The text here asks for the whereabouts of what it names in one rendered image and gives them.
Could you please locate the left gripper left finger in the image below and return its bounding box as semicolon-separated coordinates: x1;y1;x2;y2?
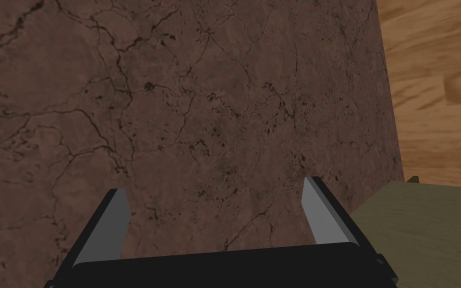
68;187;132;269

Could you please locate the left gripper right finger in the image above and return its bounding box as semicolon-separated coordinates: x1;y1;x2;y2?
301;175;364;247

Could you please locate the olive green wooden cabinet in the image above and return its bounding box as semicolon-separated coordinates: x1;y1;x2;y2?
350;175;461;288

